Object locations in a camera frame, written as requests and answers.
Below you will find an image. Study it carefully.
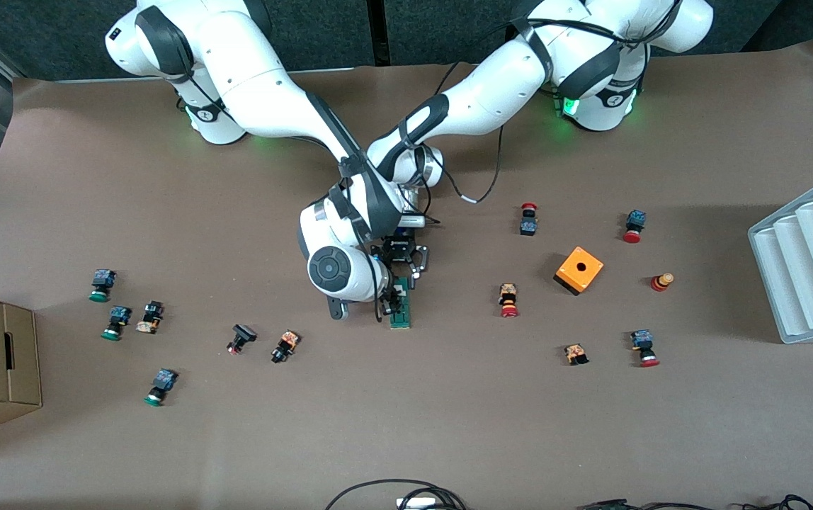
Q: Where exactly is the black cable loop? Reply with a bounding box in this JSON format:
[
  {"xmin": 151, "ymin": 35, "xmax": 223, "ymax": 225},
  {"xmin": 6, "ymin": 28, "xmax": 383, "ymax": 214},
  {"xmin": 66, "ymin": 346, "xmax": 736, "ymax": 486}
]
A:
[{"xmin": 325, "ymin": 479, "xmax": 467, "ymax": 510}]

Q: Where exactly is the black red push button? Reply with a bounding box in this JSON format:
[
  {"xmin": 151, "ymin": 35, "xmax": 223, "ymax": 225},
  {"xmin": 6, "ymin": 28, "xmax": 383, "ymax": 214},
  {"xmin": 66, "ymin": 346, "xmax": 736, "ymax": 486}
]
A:
[{"xmin": 227, "ymin": 324, "xmax": 258, "ymax": 356}]

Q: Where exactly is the orange button enclosure box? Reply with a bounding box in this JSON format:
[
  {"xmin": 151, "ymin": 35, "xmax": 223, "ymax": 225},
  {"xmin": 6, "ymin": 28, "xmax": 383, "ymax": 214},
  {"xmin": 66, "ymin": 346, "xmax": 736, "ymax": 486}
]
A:
[{"xmin": 554, "ymin": 246, "xmax": 604, "ymax": 296}]

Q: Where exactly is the black orange selector switch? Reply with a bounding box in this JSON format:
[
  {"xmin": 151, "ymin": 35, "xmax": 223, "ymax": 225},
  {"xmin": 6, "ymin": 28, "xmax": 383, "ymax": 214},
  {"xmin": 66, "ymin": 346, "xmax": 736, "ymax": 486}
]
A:
[{"xmin": 271, "ymin": 329, "xmax": 302, "ymax": 365}]

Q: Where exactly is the black vertical post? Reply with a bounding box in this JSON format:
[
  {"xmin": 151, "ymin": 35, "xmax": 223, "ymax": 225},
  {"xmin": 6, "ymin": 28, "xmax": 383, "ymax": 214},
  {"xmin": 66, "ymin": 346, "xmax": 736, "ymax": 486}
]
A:
[{"xmin": 368, "ymin": 0, "xmax": 390, "ymax": 67}]

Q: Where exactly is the red button blue block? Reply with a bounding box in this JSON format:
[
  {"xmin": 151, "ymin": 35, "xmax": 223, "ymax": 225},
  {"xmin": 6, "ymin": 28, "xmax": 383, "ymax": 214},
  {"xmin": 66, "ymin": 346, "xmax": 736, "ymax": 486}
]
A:
[
  {"xmin": 630, "ymin": 329, "xmax": 660, "ymax": 368},
  {"xmin": 622, "ymin": 209, "xmax": 647, "ymax": 244}
]

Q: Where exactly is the black tangled cable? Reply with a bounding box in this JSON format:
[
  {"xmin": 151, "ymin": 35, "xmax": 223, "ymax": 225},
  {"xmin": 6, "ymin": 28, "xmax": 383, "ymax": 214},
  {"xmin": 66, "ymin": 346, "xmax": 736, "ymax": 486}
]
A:
[{"xmin": 743, "ymin": 494, "xmax": 813, "ymax": 510}]

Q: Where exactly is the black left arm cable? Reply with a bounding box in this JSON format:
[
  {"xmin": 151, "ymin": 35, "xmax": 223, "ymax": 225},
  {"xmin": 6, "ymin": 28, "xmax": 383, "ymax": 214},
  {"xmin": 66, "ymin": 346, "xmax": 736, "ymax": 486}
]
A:
[{"xmin": 417, "ymin": 124, "xmax": 507, "ymax": 204}]

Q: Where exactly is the white ridged plastic tray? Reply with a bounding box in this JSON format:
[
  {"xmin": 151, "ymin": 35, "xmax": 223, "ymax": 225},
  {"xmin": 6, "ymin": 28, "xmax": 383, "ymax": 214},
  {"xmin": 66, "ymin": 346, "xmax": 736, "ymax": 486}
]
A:
[{"xmin": 747, "ymin": 169, "xmax": 813, "ymax": 345}]

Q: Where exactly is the green push button switch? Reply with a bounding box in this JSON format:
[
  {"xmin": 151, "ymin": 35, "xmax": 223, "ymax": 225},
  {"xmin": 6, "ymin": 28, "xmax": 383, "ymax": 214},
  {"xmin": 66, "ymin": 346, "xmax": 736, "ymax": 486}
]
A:
[
  {"xmin": 89, "ymin": 268, "xmax": 117, "ymax": 303},
  {"xmin": 143, "ymin": 368, "xmax": 179, "ymax": 407},
  {"xmin": 101, "ymin": 305, "xmax": 132, "ymax": 341}
]

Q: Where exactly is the green load switch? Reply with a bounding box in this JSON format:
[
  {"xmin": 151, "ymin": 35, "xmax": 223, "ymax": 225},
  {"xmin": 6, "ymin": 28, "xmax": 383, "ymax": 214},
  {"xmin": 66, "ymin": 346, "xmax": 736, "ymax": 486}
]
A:
[{"xmin": 390, "ymin": 278, "xmax": 413, "ymax": 329}]

